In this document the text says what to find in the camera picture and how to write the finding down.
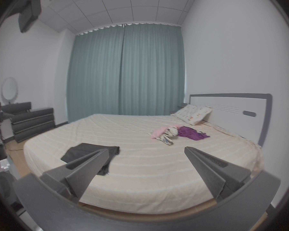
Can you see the pink garment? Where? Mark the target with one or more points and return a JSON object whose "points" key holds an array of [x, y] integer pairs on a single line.
{"points": [[159, 131]]}

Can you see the grey bedside table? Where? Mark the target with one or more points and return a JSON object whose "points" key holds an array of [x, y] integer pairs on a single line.
{"points": [[179, 108]]}

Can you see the purple garment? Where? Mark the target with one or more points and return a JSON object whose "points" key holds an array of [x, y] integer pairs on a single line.
{"points": [[190, 132]]}

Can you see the blue-green curtain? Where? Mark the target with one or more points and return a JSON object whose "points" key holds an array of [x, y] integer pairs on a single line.
{"points": [[94, 76], [154, 68]]}

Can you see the black T-shirt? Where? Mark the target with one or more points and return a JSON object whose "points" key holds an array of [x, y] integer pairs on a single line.
{"points": [[84, 150]]}

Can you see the white printed pillow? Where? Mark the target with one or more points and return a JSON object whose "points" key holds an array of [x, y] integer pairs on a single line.
{"points": [[192, 114]]}

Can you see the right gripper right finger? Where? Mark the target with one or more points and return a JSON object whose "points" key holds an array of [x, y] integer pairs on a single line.
{"points": [[207, 172]]}

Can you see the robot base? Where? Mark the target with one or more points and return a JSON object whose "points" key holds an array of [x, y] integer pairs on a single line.
{"points": [[3, 165]]}

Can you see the bed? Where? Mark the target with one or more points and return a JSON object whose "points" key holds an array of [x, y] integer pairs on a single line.
{"points": [[147, 165]]}

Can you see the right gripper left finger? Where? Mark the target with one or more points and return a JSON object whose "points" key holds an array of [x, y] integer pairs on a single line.
{"points": [[81, 174]]}

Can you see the round white mirror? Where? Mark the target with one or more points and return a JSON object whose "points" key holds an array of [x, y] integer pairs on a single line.
{"points": [[10, 89]]}

